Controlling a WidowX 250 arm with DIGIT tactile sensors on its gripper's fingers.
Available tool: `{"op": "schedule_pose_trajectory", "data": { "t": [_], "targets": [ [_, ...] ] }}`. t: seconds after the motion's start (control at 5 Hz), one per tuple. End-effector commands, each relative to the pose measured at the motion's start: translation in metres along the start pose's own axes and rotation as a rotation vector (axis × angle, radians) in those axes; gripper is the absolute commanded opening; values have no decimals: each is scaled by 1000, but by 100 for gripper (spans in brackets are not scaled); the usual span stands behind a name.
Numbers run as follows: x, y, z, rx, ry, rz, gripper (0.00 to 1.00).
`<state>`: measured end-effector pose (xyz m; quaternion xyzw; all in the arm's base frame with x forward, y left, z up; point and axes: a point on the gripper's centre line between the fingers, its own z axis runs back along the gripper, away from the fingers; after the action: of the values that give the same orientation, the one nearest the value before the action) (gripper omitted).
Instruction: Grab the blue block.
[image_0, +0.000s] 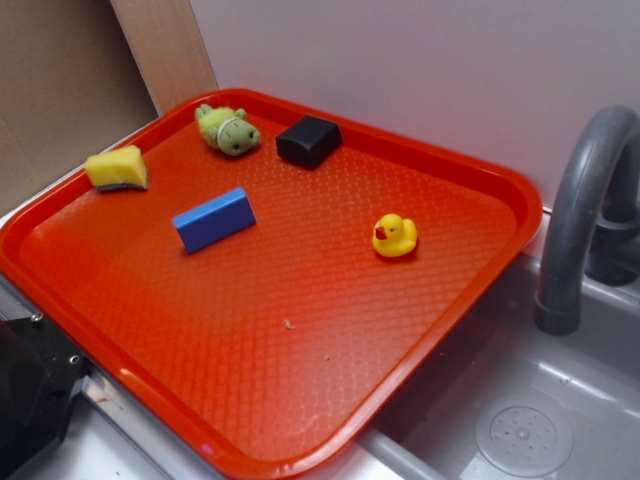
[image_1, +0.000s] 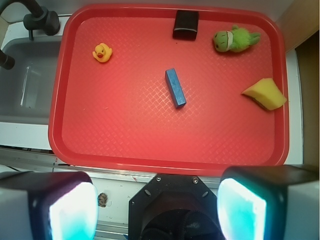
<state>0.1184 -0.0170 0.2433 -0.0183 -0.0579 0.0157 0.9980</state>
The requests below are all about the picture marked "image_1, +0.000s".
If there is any red plastic tray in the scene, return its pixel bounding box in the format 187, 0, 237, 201
48, 3, 290, 176

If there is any black rectangular block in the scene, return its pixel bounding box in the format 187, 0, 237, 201
172, 10, 200, 41

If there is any black sink faucet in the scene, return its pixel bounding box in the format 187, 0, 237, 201
0, 0, 61, 71

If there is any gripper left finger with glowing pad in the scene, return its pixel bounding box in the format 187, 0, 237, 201
0, 171, 99, 240

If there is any black octagonal mount plate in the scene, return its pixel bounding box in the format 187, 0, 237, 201
128, 174, 225, 240

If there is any grey toy sink basin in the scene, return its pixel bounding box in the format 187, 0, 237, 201
0, 36, 62, 125

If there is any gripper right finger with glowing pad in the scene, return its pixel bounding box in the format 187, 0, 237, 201
217, 165, 320, 240

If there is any yellow rubber duck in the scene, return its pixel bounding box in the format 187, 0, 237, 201
92, 43, 113, 63

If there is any green plush frog toy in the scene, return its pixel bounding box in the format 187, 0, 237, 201
212, 25, 261, 53

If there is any yellow sponge wedge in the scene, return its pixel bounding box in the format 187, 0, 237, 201
241, 78, 287, 111

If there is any blue rectangular block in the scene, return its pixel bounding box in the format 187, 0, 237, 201
165, 68, 187, 109

